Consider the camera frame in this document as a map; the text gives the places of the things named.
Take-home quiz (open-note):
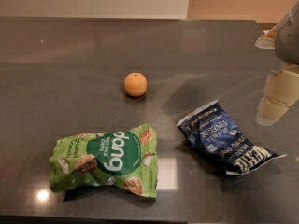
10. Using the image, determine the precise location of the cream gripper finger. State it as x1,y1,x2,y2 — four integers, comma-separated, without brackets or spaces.
255,25,278,49
255,64,299,126

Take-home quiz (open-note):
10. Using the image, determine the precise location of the blue kettle chip bag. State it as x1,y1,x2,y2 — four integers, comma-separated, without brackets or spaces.
177,100,286,176

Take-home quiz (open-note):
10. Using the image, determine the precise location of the green dang chip bag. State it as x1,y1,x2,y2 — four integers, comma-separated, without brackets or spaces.
50,124,158,198

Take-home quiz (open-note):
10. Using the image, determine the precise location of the orange fruit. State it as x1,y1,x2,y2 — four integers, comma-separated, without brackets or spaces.
123,73,148,97

